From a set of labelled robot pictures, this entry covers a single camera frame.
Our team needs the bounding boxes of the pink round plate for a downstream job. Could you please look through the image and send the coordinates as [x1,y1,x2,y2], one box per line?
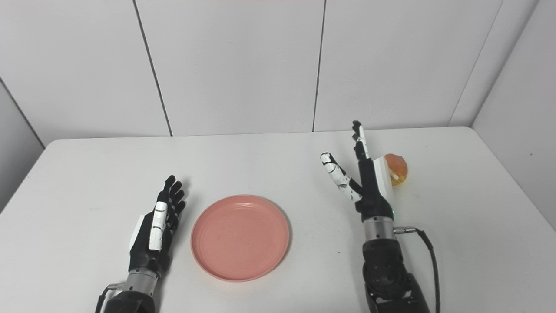
[191,195,291,283]

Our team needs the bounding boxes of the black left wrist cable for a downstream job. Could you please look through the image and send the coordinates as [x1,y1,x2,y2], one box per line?
[95,283,126,313]

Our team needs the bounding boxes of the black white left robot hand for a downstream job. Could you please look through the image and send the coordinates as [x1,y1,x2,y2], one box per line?
[128,175,187,277]

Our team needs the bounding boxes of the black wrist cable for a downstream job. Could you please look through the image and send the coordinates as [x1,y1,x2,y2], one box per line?
[95,283,126,313]
[394,226,441,313]

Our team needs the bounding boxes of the cream puff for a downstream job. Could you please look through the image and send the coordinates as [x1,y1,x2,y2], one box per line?
[384,153,409,186]

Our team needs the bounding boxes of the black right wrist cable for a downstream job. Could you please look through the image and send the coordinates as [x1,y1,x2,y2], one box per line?
[394,226,441,313]

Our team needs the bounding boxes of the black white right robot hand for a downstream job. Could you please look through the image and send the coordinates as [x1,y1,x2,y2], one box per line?
[321,120,396,222]

